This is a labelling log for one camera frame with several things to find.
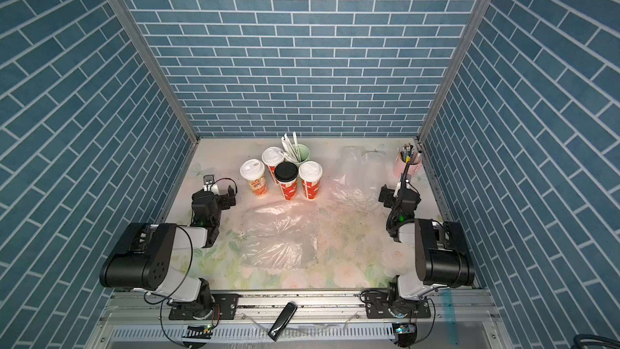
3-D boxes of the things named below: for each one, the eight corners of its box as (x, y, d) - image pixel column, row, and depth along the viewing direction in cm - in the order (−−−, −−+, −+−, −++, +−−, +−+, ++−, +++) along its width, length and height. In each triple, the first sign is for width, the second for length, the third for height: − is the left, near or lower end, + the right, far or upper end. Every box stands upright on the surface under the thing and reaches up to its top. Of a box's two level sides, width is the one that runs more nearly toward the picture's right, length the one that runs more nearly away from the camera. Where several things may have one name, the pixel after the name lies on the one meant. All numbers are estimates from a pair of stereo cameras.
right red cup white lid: (300, 200, 99) (298, 176, 86) (301, 185, 104) (299, 161, 91) (322, 200, 99) (322, 177, 86) (322, 185, 104) (322, 161, 91)
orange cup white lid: (249, 199, 100) (238, 174, 86) (252, 183, 104) (243, 158, 91) (268, 199, 100) (260, 175, 86) (271, 183, 105) (264, 158, 91)
